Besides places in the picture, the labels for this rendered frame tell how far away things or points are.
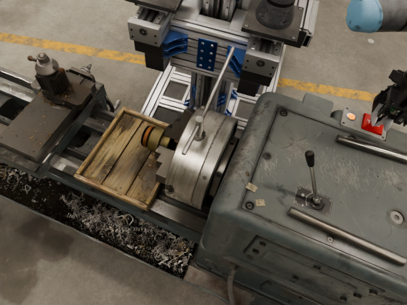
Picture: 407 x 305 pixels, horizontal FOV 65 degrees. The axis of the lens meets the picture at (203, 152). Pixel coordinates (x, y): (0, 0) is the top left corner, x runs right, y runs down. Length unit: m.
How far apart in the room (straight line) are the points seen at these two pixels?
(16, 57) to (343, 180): 2.73
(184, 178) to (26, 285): 1.45
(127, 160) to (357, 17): 0.90
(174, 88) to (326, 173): 1.64
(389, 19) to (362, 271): 0.56
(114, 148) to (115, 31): 1.96
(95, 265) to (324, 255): 1.51
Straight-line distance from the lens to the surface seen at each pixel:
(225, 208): 0.81
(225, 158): 0.94
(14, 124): 1.38
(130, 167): 1.26
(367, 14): 0.80
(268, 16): 1.37
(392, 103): 0.93
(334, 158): 0.95
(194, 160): 0.90
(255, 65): 1.35
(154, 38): 1.42
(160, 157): 1.02
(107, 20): 3.27
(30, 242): 2.24
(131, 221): 1.51
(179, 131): 1.03
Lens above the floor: 2.00
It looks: 60 degrees down
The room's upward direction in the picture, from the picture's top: 9 degrees clockwise
